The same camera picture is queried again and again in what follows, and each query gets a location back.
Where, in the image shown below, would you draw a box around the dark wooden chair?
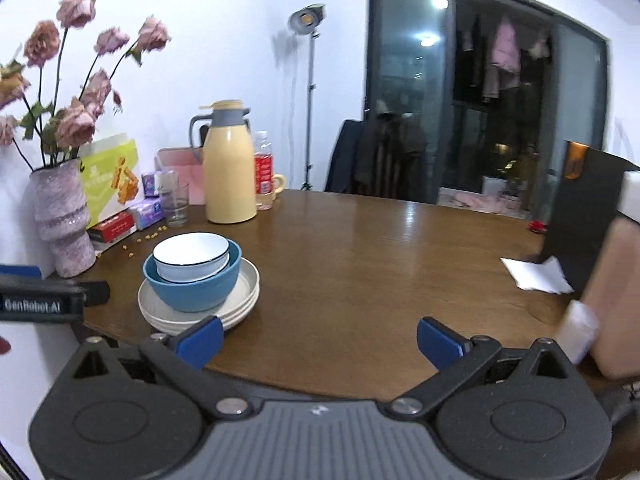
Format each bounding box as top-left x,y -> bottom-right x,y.
377,140 -> 401,196

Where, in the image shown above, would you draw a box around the scattered yellow crumbs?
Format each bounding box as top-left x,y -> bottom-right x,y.
95,227 -> 166,260

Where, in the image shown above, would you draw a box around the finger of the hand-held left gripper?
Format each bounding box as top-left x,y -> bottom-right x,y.
80,281 -> 111,308
0,263 -> 42,279

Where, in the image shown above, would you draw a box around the clear glass tumbler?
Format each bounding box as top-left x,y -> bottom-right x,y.
159,181 -> 191,228

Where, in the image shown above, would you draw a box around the pink case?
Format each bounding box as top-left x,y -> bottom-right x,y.
582,217 -> 640,381

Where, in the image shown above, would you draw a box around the studio light on tripod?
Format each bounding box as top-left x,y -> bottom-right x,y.
288,4 -> 328,192

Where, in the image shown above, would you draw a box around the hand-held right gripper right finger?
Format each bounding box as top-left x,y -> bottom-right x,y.
385,316 -> 573,418

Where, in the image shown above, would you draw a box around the black jacket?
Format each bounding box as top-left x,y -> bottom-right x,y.
355,112 -> 427,201

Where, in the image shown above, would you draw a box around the hanging pink jacket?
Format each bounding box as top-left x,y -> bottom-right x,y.
490,15 -> 522,76

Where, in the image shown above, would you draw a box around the pink blanket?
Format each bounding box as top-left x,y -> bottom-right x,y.
440,190 -> 526,216

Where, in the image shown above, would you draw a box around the blue bowl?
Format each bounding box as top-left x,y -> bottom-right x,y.
143,240 -> 242,313

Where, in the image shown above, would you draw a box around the red box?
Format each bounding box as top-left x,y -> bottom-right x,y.
86,211 -> 137,246

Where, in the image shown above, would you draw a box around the pink box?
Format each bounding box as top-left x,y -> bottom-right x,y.
155,146 -> 207,206

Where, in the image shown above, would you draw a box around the black paper bag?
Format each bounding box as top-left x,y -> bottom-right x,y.
539,140 -> 640,293

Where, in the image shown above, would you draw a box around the bunch of dried pink roses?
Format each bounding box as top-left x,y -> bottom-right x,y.
0,0 -> 172,171

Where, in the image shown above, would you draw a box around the white paper napkin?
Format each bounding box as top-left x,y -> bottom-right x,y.
500,255 -> 575,295

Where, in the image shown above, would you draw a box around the plastic bottle with red label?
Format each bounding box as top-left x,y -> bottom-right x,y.
252,131 -> 276,211

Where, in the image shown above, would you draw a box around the hanging beige garment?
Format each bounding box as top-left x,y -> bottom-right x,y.
481,57 -> 502,100

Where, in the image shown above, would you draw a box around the green snack box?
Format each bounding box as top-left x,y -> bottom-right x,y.
79,133 -> 141,228

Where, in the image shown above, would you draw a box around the navy jacket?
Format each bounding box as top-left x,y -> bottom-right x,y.
324,119 -> 366,195

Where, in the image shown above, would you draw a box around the yellow thermos jug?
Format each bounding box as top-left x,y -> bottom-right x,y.
189,100 -> 259,225

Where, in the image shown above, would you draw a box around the black sliding glass door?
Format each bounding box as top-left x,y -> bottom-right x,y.
366,0 -> 613,211

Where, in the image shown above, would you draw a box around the purple textured vase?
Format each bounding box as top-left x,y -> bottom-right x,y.
29,159 -> 97,279

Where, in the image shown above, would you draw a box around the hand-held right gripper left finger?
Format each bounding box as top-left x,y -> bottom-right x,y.
70,316 -> 253,418

